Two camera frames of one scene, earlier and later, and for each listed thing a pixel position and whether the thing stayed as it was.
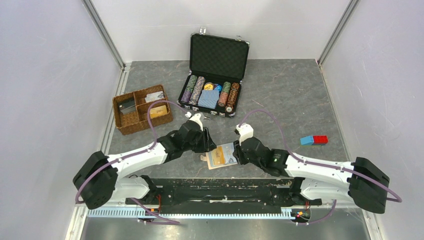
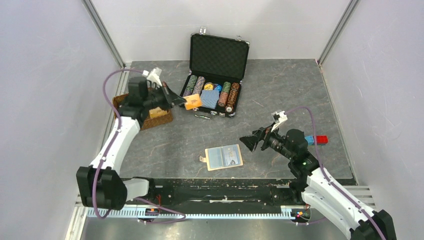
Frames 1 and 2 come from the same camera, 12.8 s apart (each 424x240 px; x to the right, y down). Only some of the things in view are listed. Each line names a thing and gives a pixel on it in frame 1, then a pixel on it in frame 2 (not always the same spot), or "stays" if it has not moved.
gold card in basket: [158, 111] stays
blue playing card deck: [209, 98] stays
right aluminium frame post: [338, 32] stays
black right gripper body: [242, 158] → [274, 140]
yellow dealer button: [208, 86] stays
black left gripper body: [201, 143] → [158, 98]
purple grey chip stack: [198, 87] stays
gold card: [218, 156] → [192, 101]
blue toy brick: [307, 140] stays
